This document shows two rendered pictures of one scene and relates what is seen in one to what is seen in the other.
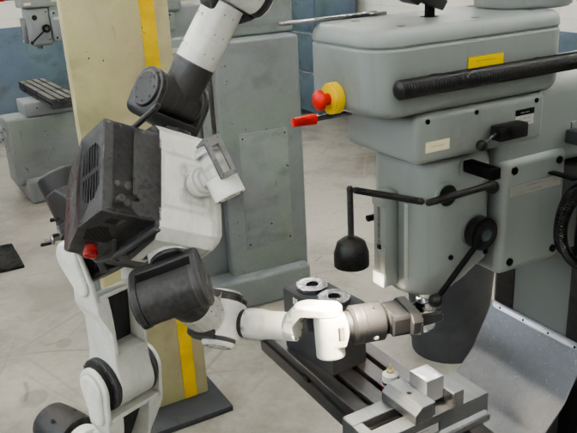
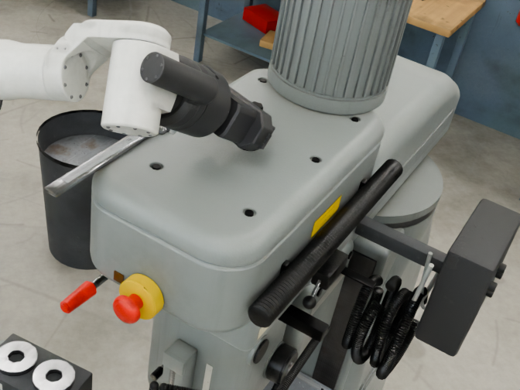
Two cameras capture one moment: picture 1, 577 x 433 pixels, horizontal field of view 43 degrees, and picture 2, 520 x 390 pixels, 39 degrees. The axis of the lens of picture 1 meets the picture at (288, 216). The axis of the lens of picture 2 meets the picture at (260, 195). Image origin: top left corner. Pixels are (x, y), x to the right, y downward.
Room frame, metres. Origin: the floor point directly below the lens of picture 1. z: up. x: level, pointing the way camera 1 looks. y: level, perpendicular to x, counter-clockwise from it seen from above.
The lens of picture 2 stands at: (0.77, 0.21, 2.44)
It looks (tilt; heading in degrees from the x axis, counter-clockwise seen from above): 36 degrees down; 323
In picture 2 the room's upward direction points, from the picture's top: 11 degrees clockwise
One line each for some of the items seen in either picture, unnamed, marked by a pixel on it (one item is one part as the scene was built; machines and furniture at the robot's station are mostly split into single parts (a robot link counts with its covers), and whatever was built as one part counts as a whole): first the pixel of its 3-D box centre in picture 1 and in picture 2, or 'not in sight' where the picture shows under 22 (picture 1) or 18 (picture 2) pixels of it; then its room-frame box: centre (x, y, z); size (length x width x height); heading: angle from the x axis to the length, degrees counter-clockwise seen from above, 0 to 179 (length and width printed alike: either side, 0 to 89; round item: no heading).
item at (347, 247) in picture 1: (351, 250); not in sight; (1.38, -0.12, 1.45); 0.07 x 0.07 x 0.06
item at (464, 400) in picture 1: (416, 409); not in sight; (1.47, -0.28, 0.99); 0.35 x 0.15 x 0.11; 120
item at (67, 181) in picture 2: (332, 17); (114, 151); (1.53, -0.11, 1.89); 0.24 x 0.04 x 0.01; 119
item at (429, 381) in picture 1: (426, 383); not in sight; (1.49, -0.30, 1.05); 0.06 x 0.05 x 0.06; 30
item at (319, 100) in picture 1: (322, 100); (129, 306); (1.38, -0.08, 1.76); 0.04 x 0.03 x 0.04; 28
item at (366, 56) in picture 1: (434, 56); (245, 184); (1.50, -0.31, 1.81); 0.47 x 0.26 x 0.16; 118
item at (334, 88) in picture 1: (332, 98); (141, 296); (1.39, -0.10, 1.76); 0.06 x 0.02 x 0.06; 28
